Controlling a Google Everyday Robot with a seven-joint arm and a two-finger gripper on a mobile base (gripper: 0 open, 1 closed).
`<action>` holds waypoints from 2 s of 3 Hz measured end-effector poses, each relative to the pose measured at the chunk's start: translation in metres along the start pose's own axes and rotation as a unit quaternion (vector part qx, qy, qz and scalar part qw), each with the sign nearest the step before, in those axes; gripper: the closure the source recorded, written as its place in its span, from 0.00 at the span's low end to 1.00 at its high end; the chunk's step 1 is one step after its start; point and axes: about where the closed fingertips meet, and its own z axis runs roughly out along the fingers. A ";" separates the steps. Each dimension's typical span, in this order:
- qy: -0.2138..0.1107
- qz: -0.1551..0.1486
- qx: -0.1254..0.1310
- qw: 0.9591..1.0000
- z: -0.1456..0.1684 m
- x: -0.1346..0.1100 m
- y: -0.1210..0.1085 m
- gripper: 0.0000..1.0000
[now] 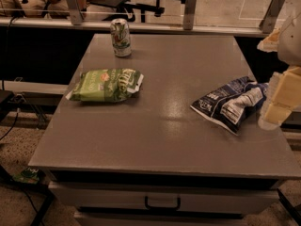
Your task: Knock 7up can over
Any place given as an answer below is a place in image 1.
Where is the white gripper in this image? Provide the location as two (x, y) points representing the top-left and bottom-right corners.
(257, 8), (301, 130)

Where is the green 7up soda can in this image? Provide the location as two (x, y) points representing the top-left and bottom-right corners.
(110, 18), (132, 57)

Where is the dark blue chips bag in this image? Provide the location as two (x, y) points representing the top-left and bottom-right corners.
(190, 76), (268, 135)

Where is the green kettle chips bag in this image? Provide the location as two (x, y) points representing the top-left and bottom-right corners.
(66, 69), (144, 103)

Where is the seated person in background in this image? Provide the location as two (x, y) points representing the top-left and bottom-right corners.
(0, 0), (70, 19)

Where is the green packet on floor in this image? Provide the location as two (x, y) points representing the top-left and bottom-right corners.
(12, 168), (40, 185)

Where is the right metal bracket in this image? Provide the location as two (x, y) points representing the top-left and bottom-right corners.
(259, 0), (286, 34)

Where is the metal bracket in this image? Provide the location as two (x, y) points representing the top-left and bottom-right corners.
(182, 0), (197, 30)
(66, 0), (86, 25)
(259, 0), (286, 34)

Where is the middle metal bracket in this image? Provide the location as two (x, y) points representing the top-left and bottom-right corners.
(182, 0), (197, 30)

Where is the grey drawer with handle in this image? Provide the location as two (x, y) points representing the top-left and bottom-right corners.
(49, 182), (278, 215)

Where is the black drawer handle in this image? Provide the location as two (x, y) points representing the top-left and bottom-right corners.
(144, 196), (182, 211)

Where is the left metal bracket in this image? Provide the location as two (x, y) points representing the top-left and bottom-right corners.
(66, 0), (86, 25)

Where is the black cable on floor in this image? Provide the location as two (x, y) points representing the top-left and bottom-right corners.
(0, 108), (46, 226)

